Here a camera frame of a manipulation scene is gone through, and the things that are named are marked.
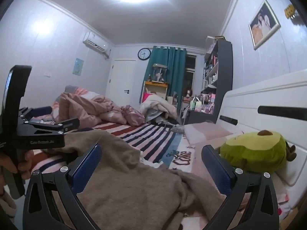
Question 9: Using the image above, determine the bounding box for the green avocado plush pillow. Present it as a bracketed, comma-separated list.
[219, 130, 297, 173]

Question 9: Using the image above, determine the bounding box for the beige fuzzy sweater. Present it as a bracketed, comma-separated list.
[42, 128, 228, 230]

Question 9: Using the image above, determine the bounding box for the teal curtain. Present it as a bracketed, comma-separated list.
[143, 45, 187, 99]

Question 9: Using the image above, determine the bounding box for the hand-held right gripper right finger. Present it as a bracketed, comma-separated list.
[201, 145, 280, 230]

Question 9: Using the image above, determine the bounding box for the yellow wall ornament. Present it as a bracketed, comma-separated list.
[284, 4, 299, 20]

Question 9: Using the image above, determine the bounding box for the person's left hand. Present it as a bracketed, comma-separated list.
[0, 149, 35, 187]

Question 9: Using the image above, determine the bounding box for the pink shiny cloth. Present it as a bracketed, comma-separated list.
[119, 105, 145, 126]

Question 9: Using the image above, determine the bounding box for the pile of clothes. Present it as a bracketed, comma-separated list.
[140, 92, 178, 123]

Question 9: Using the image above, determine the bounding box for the white air conditioner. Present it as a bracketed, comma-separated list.
[83, 32, 112, 58]

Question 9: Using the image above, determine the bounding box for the dark tall bookshelf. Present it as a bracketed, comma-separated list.
[187, 39, 233, 125]

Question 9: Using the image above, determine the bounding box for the white door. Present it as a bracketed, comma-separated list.
[107, 59, 136, 106]

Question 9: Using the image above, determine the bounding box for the person's left forearm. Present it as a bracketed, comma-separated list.
[0, 186, 17, 219]

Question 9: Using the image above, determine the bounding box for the blue wall poster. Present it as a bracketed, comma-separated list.
[72, 58, 84, 75]

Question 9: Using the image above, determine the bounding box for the window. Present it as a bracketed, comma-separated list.
[185, 55, 197, 94]

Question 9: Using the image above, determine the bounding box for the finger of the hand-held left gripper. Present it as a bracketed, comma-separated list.
[20, 106, 53, 121]
[24, 118, 80, 135]

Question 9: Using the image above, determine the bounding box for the striped bed sheet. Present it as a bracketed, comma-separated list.
[31, 121, 201, 174]

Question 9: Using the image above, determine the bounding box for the round wall clock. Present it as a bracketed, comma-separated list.
[138, 48, 152, 61]

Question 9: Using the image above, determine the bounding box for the pink quilt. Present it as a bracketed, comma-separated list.
[54, 85, 125, 125]

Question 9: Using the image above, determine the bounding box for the yellow topped shelf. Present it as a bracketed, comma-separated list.
[143, 81, 169, 104]

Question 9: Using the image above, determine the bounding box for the white bed headboard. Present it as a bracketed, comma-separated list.
[216, 69, 307, 188]

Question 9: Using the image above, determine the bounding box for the figure display case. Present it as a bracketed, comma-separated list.
[152, 63, 168, 82]

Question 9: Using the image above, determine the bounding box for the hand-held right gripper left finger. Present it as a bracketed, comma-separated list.
[23, 143, 103, 230]

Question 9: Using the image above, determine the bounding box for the framed wall picture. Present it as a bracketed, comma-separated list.
[248, 0, 281, 51]

